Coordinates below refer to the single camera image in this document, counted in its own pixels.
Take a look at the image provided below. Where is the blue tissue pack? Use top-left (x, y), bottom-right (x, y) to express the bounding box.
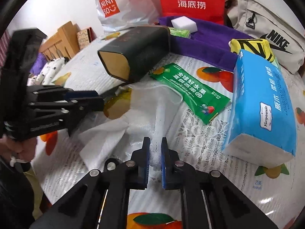
top-left (222, 50), bottom-right (297, 168)

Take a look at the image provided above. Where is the white lace mesh bag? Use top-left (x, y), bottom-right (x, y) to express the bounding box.
top-left (104, 85), bottom-right (233, 179)

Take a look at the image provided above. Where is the white Miniso plastic bag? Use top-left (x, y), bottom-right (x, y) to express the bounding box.
top-left (95, 0), bottom-right (159, 32)

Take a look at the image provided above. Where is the purple plush toy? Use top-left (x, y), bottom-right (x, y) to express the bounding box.
top-left (30, 53), bottom-right (47, 76)

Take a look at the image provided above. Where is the wooden headboard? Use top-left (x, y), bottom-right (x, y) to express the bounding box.
top-left (39, 21), bottom-right (80, 60)

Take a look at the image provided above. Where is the white tissue sheet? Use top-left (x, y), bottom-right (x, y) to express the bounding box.
top-left (79, 119), bottom-right (129, 170)

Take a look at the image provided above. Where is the green fruit snack packet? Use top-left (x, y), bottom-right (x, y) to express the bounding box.
top-left (150, 63), bottom-right (230, 125)

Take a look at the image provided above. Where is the white sponge block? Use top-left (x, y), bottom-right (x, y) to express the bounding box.
top-left (171, 16), bottom-right (197, 33)

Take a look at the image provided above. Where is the white spotted plush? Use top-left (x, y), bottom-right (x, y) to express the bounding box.
top-left (34, 57), bottom-right (66, 85)

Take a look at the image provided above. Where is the left hand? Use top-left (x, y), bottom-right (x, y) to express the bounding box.
top-left (1, 134), bottom-right (37, 162)

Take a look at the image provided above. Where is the yellow mesh pouch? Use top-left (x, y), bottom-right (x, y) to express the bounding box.
top-left (229, 39), bottom-right (275, 62)

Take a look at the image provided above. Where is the brown patterned book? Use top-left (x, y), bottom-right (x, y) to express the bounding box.
top-left (76, 27), bottom-right (96, 50)

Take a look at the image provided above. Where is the light green small packet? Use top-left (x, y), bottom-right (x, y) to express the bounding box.
top-left (169, 27), bottom-right (191, 39)

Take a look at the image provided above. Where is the purple towel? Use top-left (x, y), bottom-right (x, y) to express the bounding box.
top-left (169, 18), bottom-right (252, 72)

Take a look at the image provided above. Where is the grey Nike bag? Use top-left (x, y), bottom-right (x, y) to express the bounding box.
top-left (224, 0), bottom-right (305, 75)

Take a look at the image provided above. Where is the dark green tea box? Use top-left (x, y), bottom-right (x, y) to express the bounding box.
top-left (97, 25), bottom-right (170, 83)

